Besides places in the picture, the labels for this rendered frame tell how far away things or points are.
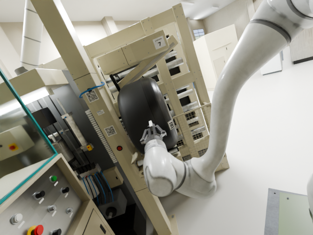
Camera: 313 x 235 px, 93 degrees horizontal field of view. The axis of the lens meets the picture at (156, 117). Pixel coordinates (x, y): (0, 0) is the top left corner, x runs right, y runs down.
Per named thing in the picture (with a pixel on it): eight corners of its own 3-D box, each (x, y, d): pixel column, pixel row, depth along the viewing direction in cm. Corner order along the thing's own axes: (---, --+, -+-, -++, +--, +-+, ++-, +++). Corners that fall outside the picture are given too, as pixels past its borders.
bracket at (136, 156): (136, 175, 113) (130, 164, 110) (139, 149, 151) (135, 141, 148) (140, 173, 112) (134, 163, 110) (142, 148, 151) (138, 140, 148)
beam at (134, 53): (103, 75, 127) (95, 58, 122) (111, 75, 151) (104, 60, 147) (169, 47, 123) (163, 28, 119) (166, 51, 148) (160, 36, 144)
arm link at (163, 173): (137, 161, 57) (166, 172, 60) (137, 196, 42) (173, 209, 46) (152, 139, 53) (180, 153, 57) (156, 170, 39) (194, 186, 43)
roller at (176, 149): (137, 168, 115) (135, 162, 114) (138, 165, 119) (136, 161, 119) (179, 152, 113) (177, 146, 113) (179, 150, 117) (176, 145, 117)
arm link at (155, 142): (140, 150, 55) (140, 142, 60) (149, 168, 59) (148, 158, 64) (163, 142, 55) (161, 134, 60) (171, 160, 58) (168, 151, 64)
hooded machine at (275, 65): (283, 71, 473) (277, 29, 438) (261, 76, 513) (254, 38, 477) (282, 66, 521) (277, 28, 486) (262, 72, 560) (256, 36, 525)
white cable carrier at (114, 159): (113, 163, 123) (85, 111, 110) (114, 160, 127) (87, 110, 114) (118, 161, 122) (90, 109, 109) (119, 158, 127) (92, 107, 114)
